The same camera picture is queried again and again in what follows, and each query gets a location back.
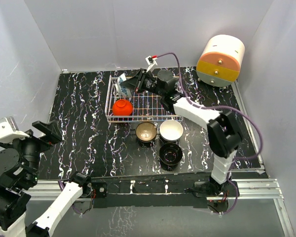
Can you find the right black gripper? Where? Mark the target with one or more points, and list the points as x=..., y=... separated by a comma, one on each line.
x=136, y=82

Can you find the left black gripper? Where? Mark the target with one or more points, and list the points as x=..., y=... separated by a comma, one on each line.
x=50, y=129

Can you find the blue floral white bowl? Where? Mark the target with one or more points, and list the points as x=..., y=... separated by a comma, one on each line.
x=120, y=89

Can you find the orange bowl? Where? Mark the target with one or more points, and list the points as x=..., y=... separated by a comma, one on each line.
x=122, y=107

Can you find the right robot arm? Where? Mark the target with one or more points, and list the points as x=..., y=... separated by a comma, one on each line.
x=224, y=134

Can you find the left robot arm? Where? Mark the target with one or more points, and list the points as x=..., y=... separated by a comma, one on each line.
x=19, y=165

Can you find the brown bowl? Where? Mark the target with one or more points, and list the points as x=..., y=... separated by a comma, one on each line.
x=146, y=132

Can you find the black glossy bowl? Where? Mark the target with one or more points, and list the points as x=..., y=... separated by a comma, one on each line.
x=170, y=154

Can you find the pastel round drawer cabinet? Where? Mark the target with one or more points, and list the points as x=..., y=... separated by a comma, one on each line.
x=220, y=62

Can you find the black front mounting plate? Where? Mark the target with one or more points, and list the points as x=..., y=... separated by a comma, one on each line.
x=132, y=194

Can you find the white wire dish rack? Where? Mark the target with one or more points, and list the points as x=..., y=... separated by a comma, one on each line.
x=146, y=107

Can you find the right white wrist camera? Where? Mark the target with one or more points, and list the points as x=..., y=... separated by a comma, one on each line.
x=151, y=61

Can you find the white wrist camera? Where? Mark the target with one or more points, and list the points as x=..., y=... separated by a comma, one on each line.
x=9, y=131
x=151, y=61

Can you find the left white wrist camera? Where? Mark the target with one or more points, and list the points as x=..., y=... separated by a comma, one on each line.
x=9, y=131

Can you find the aluminium frame rail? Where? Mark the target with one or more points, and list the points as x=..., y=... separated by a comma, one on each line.
x=111, y=151

